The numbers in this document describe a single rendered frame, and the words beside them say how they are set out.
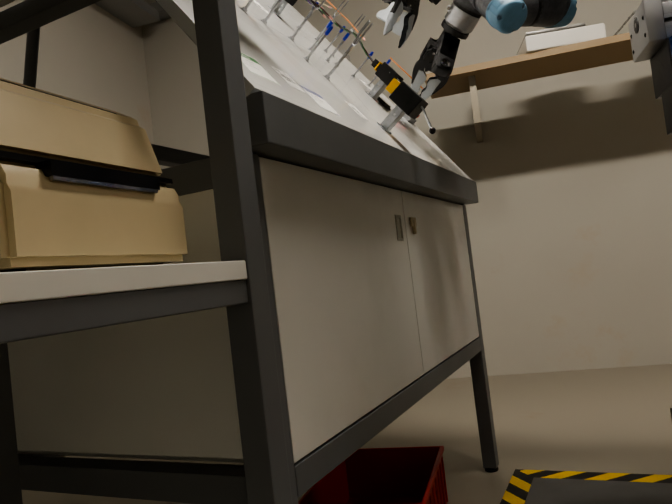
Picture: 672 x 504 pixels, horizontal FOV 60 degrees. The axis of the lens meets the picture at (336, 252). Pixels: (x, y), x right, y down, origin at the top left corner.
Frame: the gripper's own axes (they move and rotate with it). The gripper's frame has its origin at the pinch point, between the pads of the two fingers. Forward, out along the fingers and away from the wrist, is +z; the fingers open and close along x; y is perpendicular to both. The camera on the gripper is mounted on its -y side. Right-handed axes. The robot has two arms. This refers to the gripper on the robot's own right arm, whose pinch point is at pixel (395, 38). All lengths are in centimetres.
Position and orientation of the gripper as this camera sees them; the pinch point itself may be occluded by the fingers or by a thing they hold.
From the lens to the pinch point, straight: 165.0
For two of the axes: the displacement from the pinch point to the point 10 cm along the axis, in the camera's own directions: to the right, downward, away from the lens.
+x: -5.4, -1.1, -8.4
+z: -3.5, 9.3, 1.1
